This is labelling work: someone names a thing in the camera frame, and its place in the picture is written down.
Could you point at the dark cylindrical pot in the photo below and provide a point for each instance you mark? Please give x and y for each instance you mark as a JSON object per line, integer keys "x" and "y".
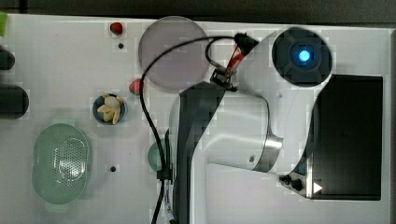
{"x": 7, "y": 59}

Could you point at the red plush ketchup bottle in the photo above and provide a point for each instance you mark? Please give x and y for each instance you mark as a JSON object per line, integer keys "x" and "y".
{"x": 235, "y": 60}

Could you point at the green metal mug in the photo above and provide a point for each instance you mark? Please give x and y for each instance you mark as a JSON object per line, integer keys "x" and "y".
{"x": 154, "y": 157}

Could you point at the grey round plate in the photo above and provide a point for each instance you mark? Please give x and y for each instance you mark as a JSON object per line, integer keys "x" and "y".
{"x": 181, "y": 67}

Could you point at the peeled banana toy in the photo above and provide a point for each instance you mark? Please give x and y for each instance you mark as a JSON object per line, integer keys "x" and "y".
{"x": 111, "y": 108}

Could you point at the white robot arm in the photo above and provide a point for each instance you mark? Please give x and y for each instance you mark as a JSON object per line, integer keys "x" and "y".
{"x": 255, "y": 117}

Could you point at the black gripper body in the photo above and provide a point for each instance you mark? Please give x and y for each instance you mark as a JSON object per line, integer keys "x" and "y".
{"x": 220, "y": 79}

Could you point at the silver toaster oven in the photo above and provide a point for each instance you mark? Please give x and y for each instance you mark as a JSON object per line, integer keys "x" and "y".
{"x": 343, "y": 152}

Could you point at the green perforated colander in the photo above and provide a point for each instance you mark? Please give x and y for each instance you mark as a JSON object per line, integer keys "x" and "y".
{"x": 62, "y": 164}

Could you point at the blue bowl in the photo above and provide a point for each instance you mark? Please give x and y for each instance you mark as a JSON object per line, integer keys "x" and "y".
{"x": 99, "y": 116}

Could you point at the strawberry toy at edge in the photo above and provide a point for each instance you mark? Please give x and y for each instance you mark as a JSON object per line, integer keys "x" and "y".
{"x": 116, "y": 28}

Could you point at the strawberry toy near bowl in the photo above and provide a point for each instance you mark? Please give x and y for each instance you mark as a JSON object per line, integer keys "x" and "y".
{"x": 135, "y": 87}

